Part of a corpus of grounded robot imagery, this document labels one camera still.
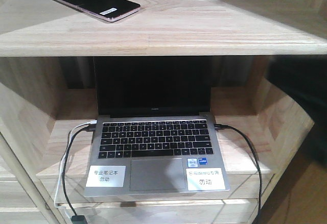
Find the black foldable phone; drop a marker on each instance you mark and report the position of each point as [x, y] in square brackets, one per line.
[107, 10]

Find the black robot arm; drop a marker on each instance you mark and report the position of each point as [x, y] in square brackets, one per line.
[303, 78]

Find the wooden shelf desk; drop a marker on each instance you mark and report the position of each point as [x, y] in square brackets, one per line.
[38, 110]

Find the silver laptop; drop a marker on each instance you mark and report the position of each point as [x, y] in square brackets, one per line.
[155, 119]

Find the white paper label right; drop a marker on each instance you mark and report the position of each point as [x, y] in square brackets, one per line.
[205, 179]

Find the white paper label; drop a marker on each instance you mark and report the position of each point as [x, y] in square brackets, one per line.
[205, 179]
[106, 176]

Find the white paper label left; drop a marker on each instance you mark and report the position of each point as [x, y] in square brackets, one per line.
[106, 176]

